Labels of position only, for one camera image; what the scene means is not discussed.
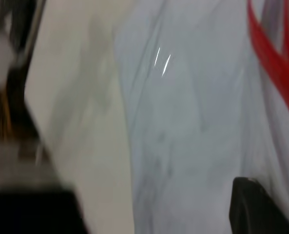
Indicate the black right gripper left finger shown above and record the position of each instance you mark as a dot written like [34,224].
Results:
[32,214]

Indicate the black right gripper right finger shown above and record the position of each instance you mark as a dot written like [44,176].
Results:
[256,209]

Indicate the transparent zip bag red zipper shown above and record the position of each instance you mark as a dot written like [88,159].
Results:
[183,122]

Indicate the silver metal frame bar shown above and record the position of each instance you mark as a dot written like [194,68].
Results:
[31,31]

